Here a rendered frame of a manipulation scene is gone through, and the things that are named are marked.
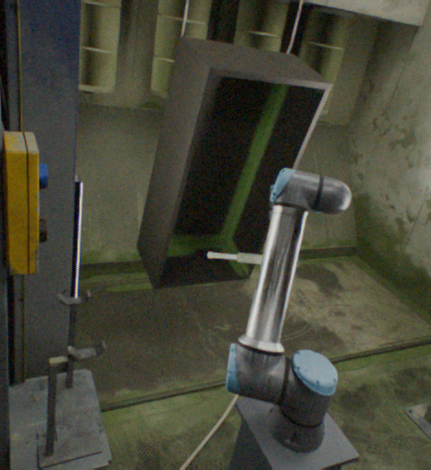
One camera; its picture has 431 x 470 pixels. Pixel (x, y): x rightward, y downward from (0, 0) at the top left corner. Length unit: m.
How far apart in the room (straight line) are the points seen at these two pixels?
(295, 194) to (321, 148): 2.75
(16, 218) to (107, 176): 2.37
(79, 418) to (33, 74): 0.93
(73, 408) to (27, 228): 0.62
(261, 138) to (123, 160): 1.18
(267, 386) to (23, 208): 0.90
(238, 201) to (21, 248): 1.92
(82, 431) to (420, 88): 3.35
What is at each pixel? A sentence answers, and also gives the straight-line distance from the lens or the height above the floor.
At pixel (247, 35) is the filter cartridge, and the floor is 1.72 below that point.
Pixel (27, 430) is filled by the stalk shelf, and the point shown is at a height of 0.79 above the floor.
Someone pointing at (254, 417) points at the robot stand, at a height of 0.64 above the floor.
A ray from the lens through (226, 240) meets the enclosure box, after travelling 2.88.
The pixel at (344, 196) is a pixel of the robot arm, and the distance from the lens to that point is 1.49.
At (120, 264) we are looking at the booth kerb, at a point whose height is 0.14.
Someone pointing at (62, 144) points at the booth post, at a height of 1.40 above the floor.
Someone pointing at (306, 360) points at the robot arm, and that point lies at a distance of 1.48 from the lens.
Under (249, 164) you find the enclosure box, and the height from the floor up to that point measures 1.09.
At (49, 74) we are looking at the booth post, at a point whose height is 1.59.
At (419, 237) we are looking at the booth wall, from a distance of 3.81.
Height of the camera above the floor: 1.83
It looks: 26 degrees down
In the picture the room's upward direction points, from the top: 11 degrees clockwise
